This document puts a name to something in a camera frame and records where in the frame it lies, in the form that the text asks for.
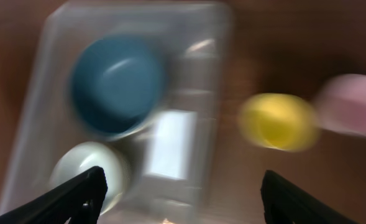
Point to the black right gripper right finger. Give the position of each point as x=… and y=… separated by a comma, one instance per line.
x=285, y=203

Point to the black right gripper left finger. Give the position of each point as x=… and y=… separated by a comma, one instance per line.
x=78, y=200

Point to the grey plastic bowl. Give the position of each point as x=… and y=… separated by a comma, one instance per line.
x=87, y=155

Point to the dark blue bowl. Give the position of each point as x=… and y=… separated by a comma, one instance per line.
x=116, y=83

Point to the white label in container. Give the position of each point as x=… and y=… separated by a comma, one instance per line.
x=170, y=145

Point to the clear plastic storage container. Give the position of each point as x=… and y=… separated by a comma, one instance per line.
x=190, y=36

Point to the yellow plastic cup left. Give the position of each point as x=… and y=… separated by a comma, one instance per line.
x=278, y=121

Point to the pink plastic cup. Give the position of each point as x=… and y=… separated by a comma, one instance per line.
x=341, y=105

